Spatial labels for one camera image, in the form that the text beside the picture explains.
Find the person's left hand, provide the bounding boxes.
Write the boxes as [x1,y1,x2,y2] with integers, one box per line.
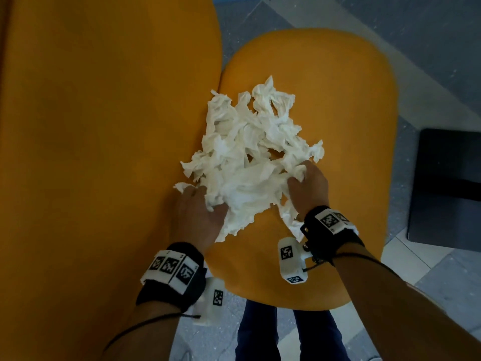
[170,185,230,256]

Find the person's right hand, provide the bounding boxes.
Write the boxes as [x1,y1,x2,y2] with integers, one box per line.
[287,160,331,222]

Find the pile of white tissues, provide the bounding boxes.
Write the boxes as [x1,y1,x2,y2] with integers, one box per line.
[174,76,325,243]

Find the person's left forearm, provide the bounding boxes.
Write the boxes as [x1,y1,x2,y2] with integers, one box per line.
[101,300,182,361]

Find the person's right forearm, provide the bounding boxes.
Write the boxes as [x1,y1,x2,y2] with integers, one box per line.
[332,243,481,361]

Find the black wristband with marker tags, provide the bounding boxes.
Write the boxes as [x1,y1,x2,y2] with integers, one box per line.
[300,205,365,266]
[136,242,207,313]

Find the orange rounded stool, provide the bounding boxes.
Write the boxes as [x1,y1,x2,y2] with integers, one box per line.
[206,28,399,312]

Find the large orange upholstered seat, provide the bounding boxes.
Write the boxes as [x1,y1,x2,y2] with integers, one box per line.
[0,0,224,361]

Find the black box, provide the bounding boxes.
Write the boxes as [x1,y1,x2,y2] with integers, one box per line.
[407,128,481,253]

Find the person's blue trousers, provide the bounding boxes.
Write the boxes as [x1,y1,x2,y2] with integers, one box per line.
[235,299,351,361]

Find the white wrist camera with marker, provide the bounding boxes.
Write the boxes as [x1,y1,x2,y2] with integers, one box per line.
[277,237,313,285]
[193,276,226,327]

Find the thin black cable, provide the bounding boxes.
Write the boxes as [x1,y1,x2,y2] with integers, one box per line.
[103,313,201,352]
[302,252,403,279]

